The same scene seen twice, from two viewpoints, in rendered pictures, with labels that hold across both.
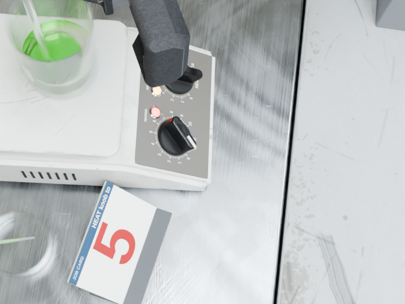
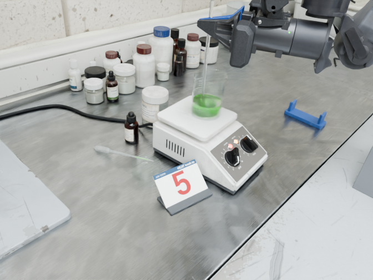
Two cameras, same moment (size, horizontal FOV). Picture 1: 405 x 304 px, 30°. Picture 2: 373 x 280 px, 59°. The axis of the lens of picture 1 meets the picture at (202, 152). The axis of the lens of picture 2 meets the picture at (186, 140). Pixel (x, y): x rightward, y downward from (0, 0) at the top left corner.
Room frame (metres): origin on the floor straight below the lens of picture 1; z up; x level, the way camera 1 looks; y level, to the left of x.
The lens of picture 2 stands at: (-0.20, -0.24, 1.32)
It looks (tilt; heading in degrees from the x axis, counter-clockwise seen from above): 35 degrees down; 44
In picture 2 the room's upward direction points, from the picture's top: 5 degrees clockwise
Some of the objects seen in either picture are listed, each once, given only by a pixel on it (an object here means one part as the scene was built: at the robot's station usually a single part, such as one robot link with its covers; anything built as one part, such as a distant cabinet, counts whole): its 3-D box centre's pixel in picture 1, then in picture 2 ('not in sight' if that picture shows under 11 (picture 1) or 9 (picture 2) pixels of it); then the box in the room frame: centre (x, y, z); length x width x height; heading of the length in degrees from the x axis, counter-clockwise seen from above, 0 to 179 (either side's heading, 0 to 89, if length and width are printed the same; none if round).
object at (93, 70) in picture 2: not in sight; (95, 80); (0.20, 0.48, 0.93); 0.05 x 0.05 x 0.06
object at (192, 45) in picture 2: not in sight; (191, 50); (0.53, 0.46, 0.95); 0.06 x 0.06 x 0.10
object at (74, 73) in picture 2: not in sight; (74, 74); (0.16, 0.52, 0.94); 0.03 x 0.03 x 0.08
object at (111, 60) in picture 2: not in sight; (111, 67); (0.26, 0.50, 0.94); 0.05 x 0.05 x 0.09
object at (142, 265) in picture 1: (122, 246); (183, 185); (0.11, 0.05, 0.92); 0.09 x 0.06 x 0.04; 173
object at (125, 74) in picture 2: not in sight; (124, 79); (0.26, 0.44, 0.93); 0.06 x 0.06 x 0.07
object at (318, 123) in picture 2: not in sight; (306, 113); (0.53, 0.05, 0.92); 0.10 x 0.03 x 0.04; 93
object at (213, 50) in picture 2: not in sight; (207, 50); (0.60, 0.47, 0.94); 0.07 x 0.07 x 0.07
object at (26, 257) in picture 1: (18, 244); (145, 167); (0.09, 0.14, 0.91); 0.06 x 0.06 x 0.02
